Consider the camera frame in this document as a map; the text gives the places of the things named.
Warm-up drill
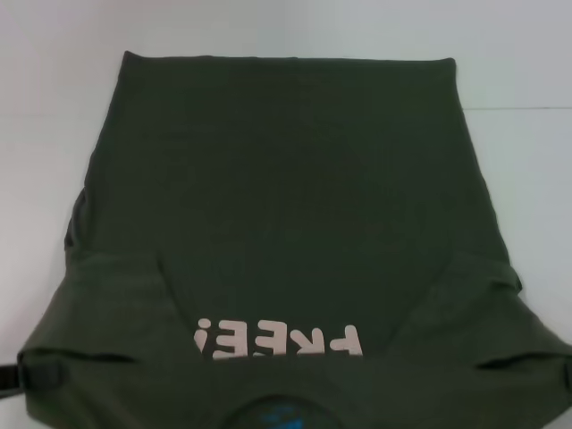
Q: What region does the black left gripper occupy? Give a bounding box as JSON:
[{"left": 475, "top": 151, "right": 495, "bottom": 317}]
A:
[{"left": 0, "top": 364, "right": 63, "bottom": 398}]

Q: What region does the dark green FREE! t-shirt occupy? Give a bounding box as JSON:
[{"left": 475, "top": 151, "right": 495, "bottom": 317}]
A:
[{"left": 16, "top": 49, "right": 572, "bottom": 429}]

